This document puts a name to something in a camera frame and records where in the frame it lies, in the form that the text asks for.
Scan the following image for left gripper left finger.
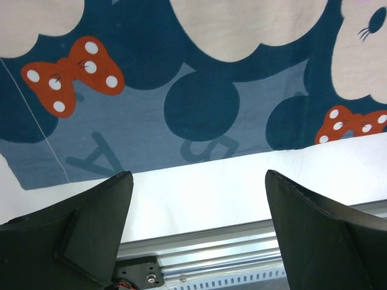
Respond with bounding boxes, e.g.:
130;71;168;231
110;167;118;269
1;171;134;289

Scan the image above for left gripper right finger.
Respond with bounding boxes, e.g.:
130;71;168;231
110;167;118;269
265;170;386;289

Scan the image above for blue bear placemat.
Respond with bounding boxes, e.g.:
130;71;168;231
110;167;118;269
1;1;386;190

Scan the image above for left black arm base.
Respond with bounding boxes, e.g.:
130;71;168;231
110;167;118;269
105;256;165;289

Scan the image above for slotted grey cable duct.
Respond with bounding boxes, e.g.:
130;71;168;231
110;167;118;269
163;268;290;289

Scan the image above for aluminium mounting rail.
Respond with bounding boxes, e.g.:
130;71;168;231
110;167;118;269
116;199;387;280

